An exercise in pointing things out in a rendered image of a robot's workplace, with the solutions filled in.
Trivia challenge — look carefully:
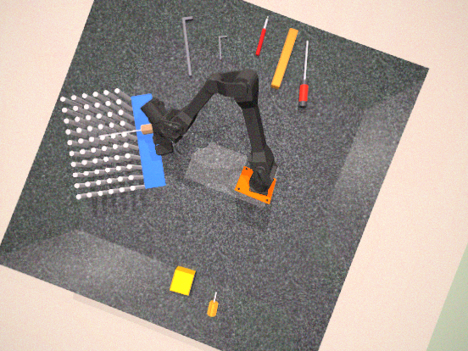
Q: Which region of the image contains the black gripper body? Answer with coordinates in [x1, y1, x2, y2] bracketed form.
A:
[152, 124, 174, 156]

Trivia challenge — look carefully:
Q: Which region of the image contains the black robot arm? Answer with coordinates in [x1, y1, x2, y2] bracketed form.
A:
[139, 68, 277, 196]

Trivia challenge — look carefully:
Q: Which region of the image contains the orange screwdriver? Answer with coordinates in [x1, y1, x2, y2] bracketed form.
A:
[208, 292, 218, 316]

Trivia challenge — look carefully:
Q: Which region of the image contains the blue flat strip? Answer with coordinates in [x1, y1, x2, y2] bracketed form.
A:
[131, 93, 166, 188]

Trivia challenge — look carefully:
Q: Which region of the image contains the orange flat bar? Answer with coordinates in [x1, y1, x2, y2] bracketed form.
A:
[271, 28, 298, 90]

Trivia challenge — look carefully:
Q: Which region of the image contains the red-handled screwdriver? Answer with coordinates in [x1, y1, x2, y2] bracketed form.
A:
[255, 16, 268, 56]
[298, 42, 309, 109]

